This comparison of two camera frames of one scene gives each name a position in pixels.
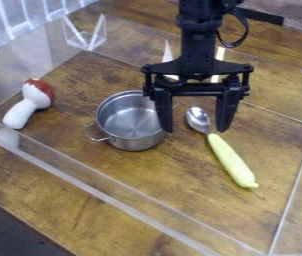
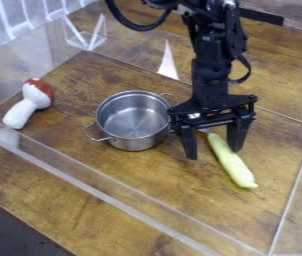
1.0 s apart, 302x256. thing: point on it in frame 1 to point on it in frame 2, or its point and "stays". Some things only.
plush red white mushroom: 37,97 stays
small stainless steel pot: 128,121 stays
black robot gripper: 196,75 to 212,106
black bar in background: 261,17 stays
